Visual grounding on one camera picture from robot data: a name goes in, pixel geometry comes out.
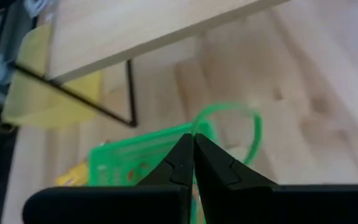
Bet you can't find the wooden riser with black frame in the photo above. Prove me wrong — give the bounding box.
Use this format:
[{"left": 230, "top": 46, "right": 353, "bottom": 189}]
[{"left": 6, "top": 0, "right": 291, "bottom": 128}]

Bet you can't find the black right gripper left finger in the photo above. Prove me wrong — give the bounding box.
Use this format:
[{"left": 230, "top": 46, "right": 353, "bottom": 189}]
[{"left": 136, "top": 133, "right": 195, "bottom": 187}]

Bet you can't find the green plastic tray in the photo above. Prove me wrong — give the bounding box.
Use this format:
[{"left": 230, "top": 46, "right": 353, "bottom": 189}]
[{"left": 87, "top": 120, "right": 220, "bottom": 224}]

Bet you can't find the yellow plastic tray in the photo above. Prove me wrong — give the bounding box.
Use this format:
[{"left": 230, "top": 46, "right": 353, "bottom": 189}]
[{"left": 1, "top": 23, "right": 103, "bottom": 129}]

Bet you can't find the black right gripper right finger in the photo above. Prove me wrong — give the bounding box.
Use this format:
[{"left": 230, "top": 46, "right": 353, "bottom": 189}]
[{"left": 194, "top": 133, "right": 278, "bottom": 224}]

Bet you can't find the narrow yellow crayon box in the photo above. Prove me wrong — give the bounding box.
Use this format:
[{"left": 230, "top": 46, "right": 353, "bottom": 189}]
[{"left": 54, "top": 160, "right": 90, "bottom": 187}]

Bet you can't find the green rubber band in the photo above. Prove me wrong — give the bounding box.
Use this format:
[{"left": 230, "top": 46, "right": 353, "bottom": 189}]
[{"left": 191, "top": 101, "right": 264, "bottom": 166}]

